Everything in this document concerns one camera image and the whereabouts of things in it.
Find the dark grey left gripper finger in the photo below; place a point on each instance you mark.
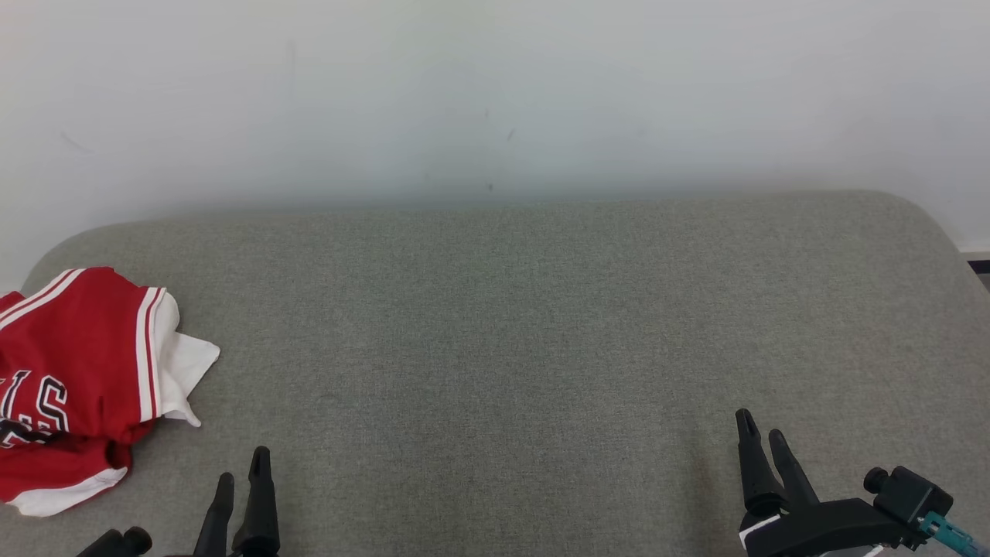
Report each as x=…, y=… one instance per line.
x=216, y=526
x=259, y=510

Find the red shirt with white sleeves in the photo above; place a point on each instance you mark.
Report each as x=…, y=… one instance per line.
x=85, y=348

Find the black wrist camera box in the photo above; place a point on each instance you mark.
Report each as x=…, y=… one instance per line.
x=124, y=541
x=909, y=495

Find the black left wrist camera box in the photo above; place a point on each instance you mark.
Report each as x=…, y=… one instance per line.
x=124, y=541

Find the crumpled red and white garment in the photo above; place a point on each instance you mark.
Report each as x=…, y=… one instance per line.
x=54, y=476

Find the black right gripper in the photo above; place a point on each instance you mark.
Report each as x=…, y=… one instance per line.
x=827, y=530

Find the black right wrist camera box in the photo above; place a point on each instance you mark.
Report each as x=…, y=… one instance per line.
x=909, y=495

